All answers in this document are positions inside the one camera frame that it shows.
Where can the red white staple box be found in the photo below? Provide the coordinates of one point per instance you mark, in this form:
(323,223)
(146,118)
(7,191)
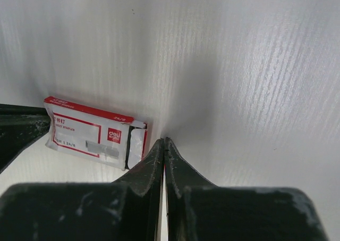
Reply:
(109,138)

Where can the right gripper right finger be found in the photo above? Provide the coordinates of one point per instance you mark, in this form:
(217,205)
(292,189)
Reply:
(199,210)

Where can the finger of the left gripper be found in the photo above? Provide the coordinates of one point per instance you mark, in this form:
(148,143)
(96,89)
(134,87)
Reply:
(20,127)

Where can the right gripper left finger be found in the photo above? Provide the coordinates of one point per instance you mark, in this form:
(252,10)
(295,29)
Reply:
(128,208)

